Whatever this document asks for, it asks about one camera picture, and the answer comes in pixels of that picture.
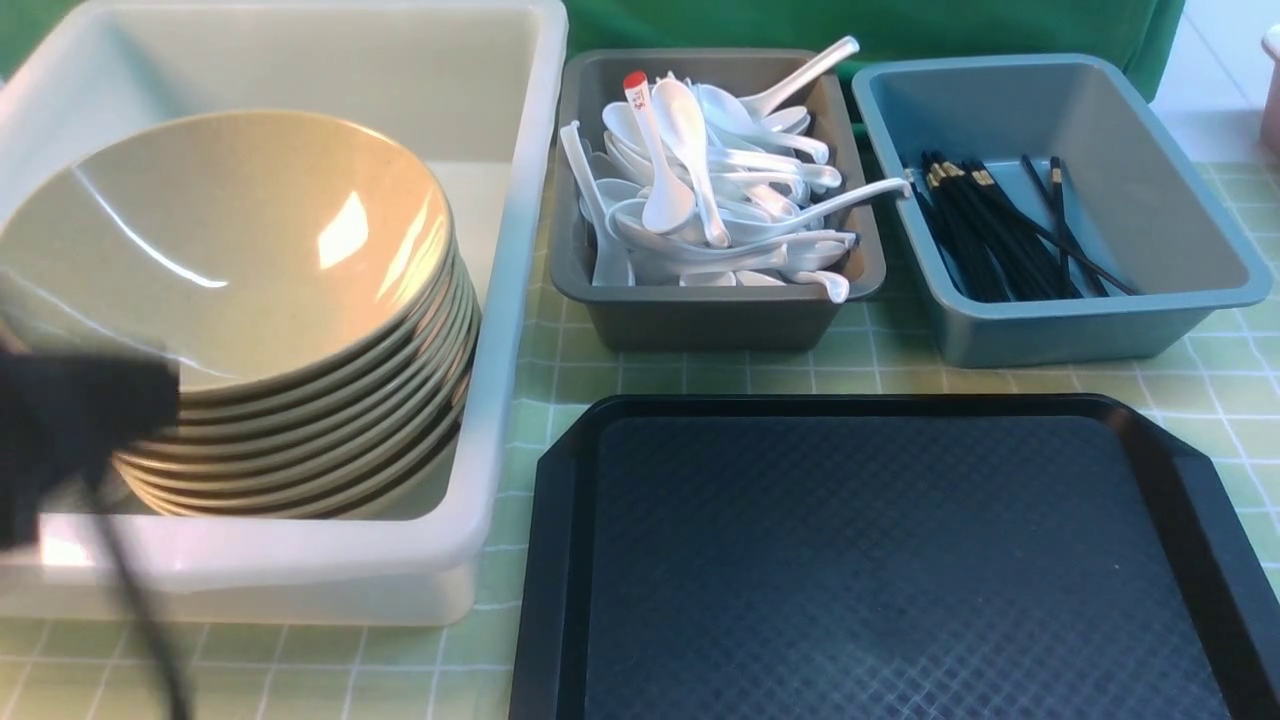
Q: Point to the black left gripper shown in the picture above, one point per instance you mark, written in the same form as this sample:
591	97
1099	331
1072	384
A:
65	413

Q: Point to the beige noodle bowl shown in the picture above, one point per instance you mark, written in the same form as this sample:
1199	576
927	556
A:
176	440
246	247
356	376

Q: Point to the large white plastic bin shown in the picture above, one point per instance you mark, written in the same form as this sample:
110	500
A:
471	87

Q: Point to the black plastic serving tray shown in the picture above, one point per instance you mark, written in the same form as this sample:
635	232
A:
887	557

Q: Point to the red tipped white spoon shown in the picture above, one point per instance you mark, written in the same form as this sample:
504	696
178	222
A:
671	203

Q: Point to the white ceramic soup spoon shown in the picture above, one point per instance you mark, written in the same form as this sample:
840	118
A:
682	126

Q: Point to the white soup spoon upright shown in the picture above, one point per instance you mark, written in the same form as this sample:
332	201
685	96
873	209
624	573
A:
771	99

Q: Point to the black chopstick gold band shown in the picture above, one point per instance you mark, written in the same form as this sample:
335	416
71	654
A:
1056	260
1030	240
975	267
1021	276

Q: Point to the lone black chopstick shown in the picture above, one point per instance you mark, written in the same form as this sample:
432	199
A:
1054	188

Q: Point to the blue plastic chopstick bin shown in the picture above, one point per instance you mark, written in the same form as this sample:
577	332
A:
1133	199

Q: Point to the white soup spoon long handle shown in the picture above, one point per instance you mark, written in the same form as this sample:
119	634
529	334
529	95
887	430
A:
747	231

